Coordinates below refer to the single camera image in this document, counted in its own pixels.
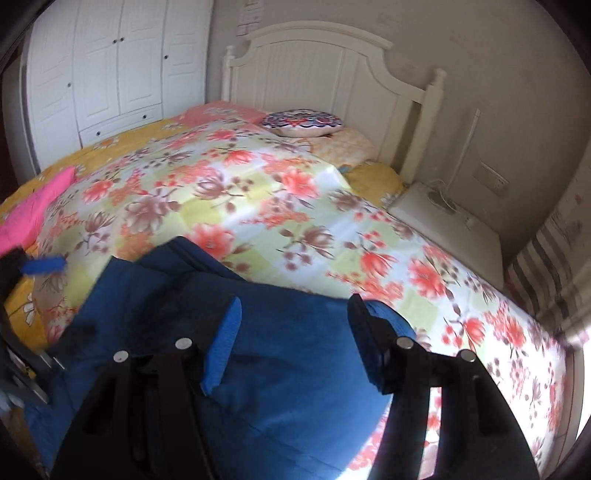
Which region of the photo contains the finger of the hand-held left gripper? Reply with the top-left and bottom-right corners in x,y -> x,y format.
0,249 -> 66,296

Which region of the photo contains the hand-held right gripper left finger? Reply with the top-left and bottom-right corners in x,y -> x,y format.
50,295 -> 243,480

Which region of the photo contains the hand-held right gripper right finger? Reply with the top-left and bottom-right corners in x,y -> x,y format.
347,293 -> 541,480

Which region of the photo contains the blue puffer jacket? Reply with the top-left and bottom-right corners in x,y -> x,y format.
23,236 -> 416,480

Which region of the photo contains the bright pink cloth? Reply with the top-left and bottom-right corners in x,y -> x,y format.
0,167 -> 77,254

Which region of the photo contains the white nightstand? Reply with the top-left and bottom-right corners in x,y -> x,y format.
387,182 -> 505,291

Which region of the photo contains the yellow bed sheet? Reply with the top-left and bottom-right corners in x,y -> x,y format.
0,117 -> 185,352

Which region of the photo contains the floral duvet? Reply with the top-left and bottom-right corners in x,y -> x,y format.
34,117 -> 571,480

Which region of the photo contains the printed striped curtain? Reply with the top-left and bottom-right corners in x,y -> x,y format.
503,175 -> 591,342

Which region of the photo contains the peach patterned pillow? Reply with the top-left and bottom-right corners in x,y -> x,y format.
309,127 -> 377,169

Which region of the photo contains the white wardrobe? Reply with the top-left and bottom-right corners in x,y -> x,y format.
21,0 -> 215,185

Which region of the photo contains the silver desk lamp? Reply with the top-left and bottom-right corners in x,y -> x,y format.
427,108 -> 482,210

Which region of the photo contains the round patterned cushion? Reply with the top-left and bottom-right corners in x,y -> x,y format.
262,109 -> 345,138

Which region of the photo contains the pink floral pillow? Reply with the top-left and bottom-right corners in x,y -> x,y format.
184,102 -> 269,126

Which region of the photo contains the white bed headboard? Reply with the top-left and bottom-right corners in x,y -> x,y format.
221,22 -> 448,185

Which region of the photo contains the wall socket panel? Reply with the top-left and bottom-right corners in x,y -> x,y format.
475,161 -> 511,195

